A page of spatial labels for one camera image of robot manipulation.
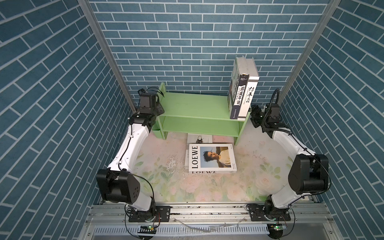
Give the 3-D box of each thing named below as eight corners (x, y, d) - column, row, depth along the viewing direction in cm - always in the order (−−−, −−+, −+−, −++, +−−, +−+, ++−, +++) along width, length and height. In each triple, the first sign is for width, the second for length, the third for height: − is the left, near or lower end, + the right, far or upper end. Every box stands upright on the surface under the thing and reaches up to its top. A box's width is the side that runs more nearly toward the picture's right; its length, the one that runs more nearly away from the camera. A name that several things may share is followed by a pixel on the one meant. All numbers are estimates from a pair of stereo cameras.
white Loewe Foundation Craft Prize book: (188, 176, 88) (188, 170, 81) (190, 150, 99) (189, 143, 92) (235, 176, 88) (238, 170, 81) (231, 150, 99) (234, 143, 92)
